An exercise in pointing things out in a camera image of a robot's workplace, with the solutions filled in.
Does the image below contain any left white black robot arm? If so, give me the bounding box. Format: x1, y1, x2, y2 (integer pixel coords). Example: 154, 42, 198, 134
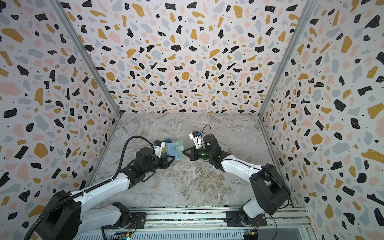
24, 148, 175, 240

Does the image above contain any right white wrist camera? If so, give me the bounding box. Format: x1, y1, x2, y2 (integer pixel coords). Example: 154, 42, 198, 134
189, 131, 204, 149

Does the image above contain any aluminium rail frame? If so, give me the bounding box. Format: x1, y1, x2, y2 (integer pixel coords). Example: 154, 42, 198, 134
77, 206, 316, 240

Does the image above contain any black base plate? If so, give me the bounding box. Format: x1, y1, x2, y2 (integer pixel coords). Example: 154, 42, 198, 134
224, 210, 267, 228
105, 212, 147, 231

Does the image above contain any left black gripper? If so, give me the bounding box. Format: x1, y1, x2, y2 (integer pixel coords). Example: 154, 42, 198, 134
144, 154, 177, 175

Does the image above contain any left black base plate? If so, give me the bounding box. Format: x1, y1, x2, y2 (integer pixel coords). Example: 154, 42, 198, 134
105, 212, 147, 231

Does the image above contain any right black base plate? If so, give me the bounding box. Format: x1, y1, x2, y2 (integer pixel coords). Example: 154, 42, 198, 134
224, 210, 267, 228

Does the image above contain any green card holder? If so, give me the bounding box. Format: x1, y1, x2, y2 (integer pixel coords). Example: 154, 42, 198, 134
166, 140, 186, 160

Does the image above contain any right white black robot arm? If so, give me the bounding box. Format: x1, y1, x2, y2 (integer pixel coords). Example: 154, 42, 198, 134
183, 131, 291, 226

